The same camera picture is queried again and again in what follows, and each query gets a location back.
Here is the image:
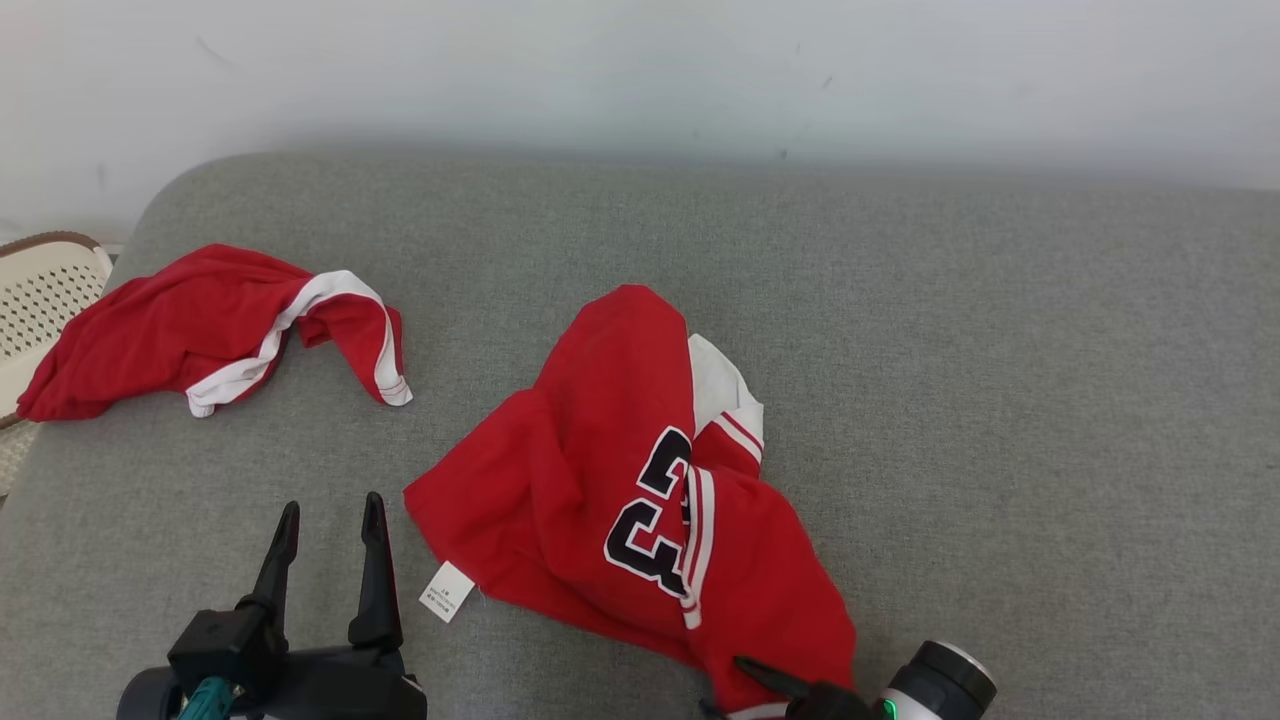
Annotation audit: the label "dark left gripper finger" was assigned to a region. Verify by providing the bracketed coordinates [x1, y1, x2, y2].
[237, 500, 301, 651]
[348, 491, 404, 651]

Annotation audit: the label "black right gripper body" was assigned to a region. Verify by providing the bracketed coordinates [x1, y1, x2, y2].
[790, 685, 886, 720]

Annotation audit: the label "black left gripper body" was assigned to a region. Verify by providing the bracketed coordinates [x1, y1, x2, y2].
[240, 645, 429, 720]

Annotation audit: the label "red jersey with number 23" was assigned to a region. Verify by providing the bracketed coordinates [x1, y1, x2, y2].
[403, 284, 859, 720]

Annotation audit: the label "red shorts with white stripes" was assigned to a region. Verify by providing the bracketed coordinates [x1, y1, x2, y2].
[17, 243, 413, 423]

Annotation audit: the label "white perforated laundry basket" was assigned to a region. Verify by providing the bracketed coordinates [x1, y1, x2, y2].
[0, 231, 114, 498]

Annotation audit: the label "teal left cable connector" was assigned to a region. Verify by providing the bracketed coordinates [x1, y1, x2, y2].
[180, 677, 236, 720]

